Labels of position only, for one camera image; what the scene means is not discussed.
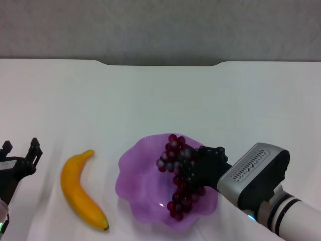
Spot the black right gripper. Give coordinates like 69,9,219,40
182,145,233,193

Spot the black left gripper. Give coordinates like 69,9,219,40
0,137,43,205

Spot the yellow banana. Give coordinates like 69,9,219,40
60,149,110,231

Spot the dark red grape bunch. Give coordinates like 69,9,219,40
156,134,207,221

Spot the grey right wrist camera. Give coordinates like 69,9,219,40
217,142,291,211

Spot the purple wavy plastic plate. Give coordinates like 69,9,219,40
114,133,225,232

